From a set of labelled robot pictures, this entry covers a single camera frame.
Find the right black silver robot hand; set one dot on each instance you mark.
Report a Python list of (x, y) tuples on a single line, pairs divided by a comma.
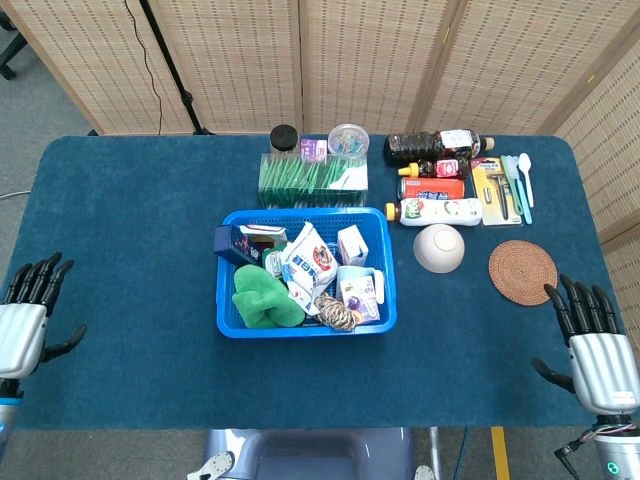
[(602, 370)]

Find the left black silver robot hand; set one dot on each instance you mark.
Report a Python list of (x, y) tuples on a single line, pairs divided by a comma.
[(20, 340)]

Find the long dark blue box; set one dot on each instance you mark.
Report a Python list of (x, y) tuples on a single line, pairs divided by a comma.
[(231, 246)]

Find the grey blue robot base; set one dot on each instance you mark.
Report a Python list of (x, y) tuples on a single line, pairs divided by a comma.
[(310, 455)]

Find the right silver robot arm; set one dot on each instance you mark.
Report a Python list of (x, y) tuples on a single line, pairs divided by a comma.
[(620, 452)]

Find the white red food box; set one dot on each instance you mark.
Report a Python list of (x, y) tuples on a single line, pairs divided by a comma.
[(270, 234)]

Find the clear box of green sachets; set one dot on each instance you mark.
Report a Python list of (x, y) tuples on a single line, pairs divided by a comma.
[(310, 182)]

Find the small purple box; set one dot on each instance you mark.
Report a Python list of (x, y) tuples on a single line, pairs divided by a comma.
[(313, 150)]

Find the round woven coaster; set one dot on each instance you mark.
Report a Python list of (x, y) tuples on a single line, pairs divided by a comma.
[(520, 270)]

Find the blue table cloth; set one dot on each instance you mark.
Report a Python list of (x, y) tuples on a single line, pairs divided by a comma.
[(150, 300)]

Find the light blue brush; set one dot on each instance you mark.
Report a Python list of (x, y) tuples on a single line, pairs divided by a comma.
[(525, 207)]

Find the grey metal table leg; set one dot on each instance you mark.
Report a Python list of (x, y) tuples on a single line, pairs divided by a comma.
[(435, 450)]

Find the beige bowl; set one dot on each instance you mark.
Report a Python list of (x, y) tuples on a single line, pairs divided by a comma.
[(439, 248)]

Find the yellow razor blister pack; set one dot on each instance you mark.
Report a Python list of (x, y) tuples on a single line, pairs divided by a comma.
[(492, 197)]

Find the white plastic spoon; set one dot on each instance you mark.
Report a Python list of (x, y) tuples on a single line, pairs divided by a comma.
[(525, 162)]

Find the white bottle yellow cap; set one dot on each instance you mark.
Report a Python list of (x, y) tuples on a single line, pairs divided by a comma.
[(440, 211)]

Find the green plush toy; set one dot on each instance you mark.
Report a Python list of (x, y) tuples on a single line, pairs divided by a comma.
[(260, 297)]

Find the orange red drink can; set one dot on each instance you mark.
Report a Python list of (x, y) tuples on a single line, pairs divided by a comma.
[(432, 188)]

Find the purple white drink carton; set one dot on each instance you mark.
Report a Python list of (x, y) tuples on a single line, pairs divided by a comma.
[(357, 300)]

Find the small dark bottle yellow cap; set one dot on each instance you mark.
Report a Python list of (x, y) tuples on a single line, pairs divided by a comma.
[(440, 169)]

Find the small green white packet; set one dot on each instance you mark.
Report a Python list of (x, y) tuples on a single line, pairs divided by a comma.
[(273, 261)]

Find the white mug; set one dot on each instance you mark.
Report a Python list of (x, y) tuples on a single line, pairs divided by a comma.
[(350, 274)]

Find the ball of twine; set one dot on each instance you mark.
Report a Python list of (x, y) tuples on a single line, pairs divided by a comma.
[(335, 314)]

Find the small white carton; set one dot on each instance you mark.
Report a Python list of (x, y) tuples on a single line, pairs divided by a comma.
[(352, 245)]

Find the blue plastic basket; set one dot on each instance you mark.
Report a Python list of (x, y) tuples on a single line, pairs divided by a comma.
[(300, 330)]

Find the large dark tea bottle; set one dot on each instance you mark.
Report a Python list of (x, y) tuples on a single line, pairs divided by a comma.
[(425, 147)]

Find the black furniture piece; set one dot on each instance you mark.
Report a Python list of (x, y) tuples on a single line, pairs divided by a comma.
[(10, 50)]

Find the white snack bag blue text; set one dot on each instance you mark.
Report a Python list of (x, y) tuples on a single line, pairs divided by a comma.
[(310, 262)]

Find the black tripod stand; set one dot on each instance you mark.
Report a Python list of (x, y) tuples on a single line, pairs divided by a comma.
[(172, 70)]

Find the jar with black lid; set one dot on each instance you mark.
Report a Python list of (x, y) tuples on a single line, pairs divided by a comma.
[(283, 137)]

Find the clear round clip container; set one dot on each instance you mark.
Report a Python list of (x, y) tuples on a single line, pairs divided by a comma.
[(348, 139)]

